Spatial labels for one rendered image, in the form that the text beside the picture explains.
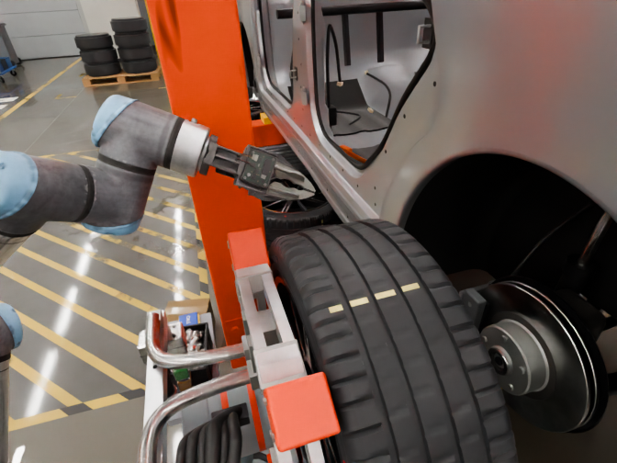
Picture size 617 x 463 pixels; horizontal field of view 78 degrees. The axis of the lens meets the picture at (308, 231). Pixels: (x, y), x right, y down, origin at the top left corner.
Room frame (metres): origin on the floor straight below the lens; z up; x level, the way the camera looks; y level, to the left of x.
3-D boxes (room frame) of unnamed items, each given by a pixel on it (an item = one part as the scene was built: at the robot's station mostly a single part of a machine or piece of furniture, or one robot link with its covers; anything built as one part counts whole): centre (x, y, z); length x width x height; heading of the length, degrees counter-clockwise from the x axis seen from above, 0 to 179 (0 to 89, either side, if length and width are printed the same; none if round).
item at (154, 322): (0.51, 0.22, 1.03); 0.19 x 0.18 x 0.11; 106
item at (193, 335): (0.85, 0.42, 0.51); 0.20 x 0.14 x 0.13; 10
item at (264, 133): (2.84, 0.40, 0.69); 0.52 x 0.17 x 0.35; 106
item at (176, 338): (0.56, 0.32, 0.93); 0.09 x 0.05 x 0.05; 106
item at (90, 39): (8.39, 3.62, 0.55); 1.40 x 0.80 x 1.09; 103
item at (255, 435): (0.43, 0.15, 0.85); 0.21 x 0.14 x 0.14; 106
